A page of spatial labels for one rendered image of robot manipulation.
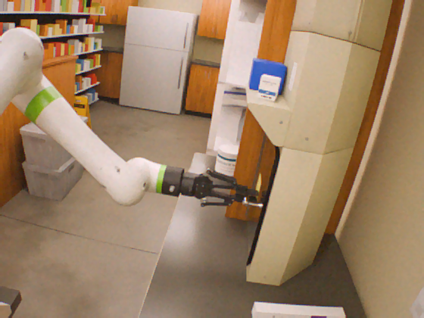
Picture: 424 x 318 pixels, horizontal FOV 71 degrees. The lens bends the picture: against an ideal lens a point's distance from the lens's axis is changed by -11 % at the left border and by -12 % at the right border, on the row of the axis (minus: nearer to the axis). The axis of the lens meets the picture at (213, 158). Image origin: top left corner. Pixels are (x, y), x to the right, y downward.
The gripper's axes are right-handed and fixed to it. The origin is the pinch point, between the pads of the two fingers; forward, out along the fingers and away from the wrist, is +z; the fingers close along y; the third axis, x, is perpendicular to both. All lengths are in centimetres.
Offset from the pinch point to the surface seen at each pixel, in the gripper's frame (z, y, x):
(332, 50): 12, 48, -12
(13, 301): -59, -27, -39
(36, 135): -163, -53, 143
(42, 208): -154, -116, 133
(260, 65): -3.2, 39.2, 7.1
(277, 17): 1, 56, 25
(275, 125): 2.0, 26.4, -11.7
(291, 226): 13.9, -2.2, -10.9
